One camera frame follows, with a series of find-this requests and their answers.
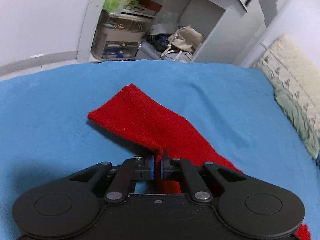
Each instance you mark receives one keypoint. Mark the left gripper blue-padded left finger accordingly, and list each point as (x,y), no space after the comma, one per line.
(123,184)

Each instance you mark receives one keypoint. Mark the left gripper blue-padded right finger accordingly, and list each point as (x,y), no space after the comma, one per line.
(188,177)

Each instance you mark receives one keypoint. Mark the red knit garment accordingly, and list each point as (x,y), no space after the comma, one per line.
(134,116)

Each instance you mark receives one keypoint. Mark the blue bed sheet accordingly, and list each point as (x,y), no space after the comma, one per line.
(45,133)

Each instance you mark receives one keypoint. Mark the beige bag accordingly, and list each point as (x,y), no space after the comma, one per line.
(182,45)

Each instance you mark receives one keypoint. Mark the clear plastic drawer organizer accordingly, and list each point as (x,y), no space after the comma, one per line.
(118,37)

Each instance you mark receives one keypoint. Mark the green pillow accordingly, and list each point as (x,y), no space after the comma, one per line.
(298,119)

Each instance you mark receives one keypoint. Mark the cream quilted headboard cover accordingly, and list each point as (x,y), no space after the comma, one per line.
(285,65)

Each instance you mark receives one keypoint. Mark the white desk shelf unit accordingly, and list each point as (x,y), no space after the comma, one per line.
(230,27)

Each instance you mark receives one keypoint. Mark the green plastic bag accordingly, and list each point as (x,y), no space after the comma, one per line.
(114,7)

